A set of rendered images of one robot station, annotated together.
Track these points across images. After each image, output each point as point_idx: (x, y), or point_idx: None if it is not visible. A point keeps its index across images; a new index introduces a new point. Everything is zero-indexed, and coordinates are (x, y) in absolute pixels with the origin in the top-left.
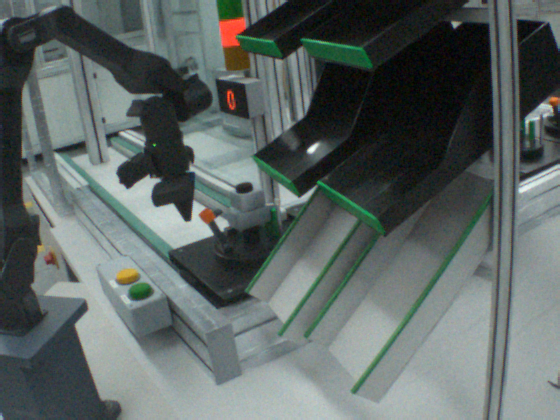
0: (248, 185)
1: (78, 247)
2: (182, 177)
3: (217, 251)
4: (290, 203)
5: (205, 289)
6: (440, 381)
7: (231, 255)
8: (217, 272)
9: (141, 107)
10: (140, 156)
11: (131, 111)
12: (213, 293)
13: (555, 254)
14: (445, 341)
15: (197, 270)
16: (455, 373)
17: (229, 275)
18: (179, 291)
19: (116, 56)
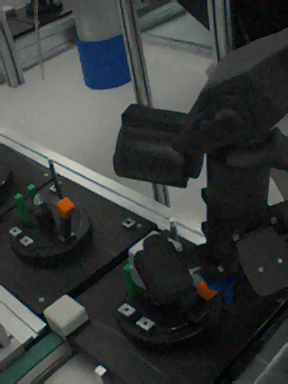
0: (158, 236)
1: None
2: (280, 203)
3: (201, 325)
4: (2, 320)
5: (261, 333)
6: (281, 200)
7: (212, 306)
8: (232, 325)
9: (285, 135)
10: (266, 239)
11: (287, 154)
12: (276, 314)
13: (84, 157)
14: None
15: (230, 349)
16: (270, 194)
17: (237, 310)
18: (269, 368)
19: None
